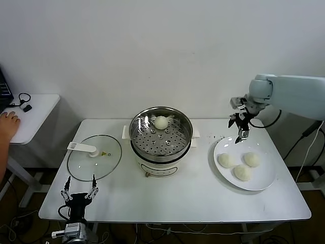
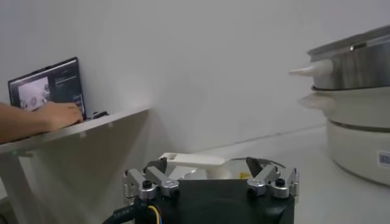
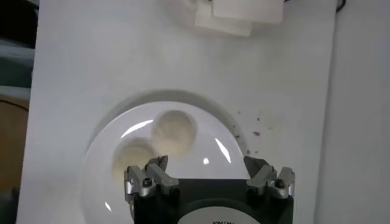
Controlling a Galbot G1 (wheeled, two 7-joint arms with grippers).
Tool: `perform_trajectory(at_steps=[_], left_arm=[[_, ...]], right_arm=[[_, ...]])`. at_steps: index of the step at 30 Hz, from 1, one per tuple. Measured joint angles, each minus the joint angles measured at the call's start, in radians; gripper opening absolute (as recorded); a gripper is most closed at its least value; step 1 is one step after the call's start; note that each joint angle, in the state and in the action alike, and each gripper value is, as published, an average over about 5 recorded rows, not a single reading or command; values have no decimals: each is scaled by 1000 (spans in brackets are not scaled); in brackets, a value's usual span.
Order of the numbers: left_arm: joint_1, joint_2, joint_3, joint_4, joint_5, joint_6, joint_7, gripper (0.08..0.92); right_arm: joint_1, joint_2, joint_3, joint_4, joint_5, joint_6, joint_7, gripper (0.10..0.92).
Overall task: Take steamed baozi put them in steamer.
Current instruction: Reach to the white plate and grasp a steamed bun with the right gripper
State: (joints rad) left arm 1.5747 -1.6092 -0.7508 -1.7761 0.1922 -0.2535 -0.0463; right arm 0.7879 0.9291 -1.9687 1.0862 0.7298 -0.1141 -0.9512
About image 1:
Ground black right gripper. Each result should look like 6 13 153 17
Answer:
227 111 252 145

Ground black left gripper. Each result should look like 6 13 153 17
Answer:
60 173 101 219

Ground white steamed baozi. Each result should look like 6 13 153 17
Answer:
233 164 252 182
218 152 236 169
243 151 261 168
154 115 169 130

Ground person's forearm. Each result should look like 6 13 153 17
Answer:
0 138 11 184

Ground stainless steel steamer basket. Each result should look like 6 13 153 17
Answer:
122 107 201 158

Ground person's hand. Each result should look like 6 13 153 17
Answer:
0 111 21 142

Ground white round plate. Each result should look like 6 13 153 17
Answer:
213 136 277 192

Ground white electric cooking pot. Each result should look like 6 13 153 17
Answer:
131 138 198 180

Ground white side table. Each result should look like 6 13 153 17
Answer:
0 94 61 208

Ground black laptop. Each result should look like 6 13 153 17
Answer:
0 66 15 114

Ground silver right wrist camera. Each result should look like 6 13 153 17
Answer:
230 96 246 109

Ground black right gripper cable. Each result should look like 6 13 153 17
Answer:
249 109 282 128

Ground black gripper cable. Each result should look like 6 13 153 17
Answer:
249 109 282 128
57 205 72 221

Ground glass lid white handle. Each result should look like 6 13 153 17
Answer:
67 134 122 182

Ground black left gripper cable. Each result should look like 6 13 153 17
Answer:
57 205 72 221

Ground black power cable with adapter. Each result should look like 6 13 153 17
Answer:
283 118 324 161

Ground white cable under table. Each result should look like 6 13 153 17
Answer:
146 223 275 233

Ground black earphone cable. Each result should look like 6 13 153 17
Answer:
6 93 32 109

